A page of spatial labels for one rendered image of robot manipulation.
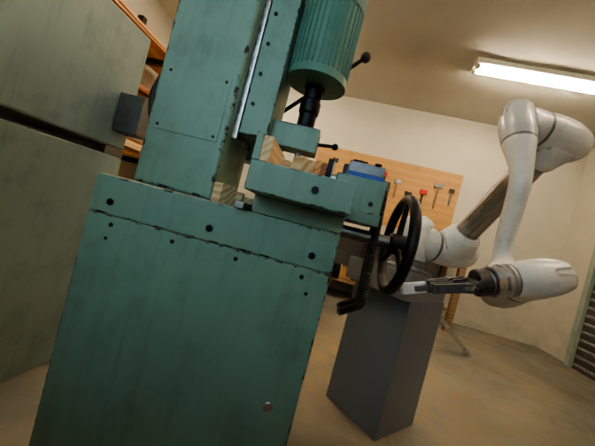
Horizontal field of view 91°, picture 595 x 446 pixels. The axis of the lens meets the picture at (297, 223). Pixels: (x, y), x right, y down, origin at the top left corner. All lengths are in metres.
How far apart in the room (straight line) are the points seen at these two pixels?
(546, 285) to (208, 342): 0.84
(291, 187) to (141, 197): 0.36
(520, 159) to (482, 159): 3.53
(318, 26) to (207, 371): 0.89
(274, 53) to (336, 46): 0.17
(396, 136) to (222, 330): 4.01
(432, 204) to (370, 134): 1.30
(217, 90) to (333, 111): 3.71
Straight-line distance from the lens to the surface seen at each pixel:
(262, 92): 0.87
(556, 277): 1.00
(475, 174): 4.62
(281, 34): 0.94
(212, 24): 0.95
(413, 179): 4.33
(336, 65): 0.89
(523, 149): 1.19
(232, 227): 0.66
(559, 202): 5.07
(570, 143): 1.36
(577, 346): 4.59
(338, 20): 0.94
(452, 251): 1.52
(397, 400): 1.54
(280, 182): 0.56
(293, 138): 0.85
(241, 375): 0.73
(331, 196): 0.55
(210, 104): 0.85
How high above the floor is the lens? 0.81
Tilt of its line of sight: 1 degrees down
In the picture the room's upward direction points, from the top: 15 degrees clockwise
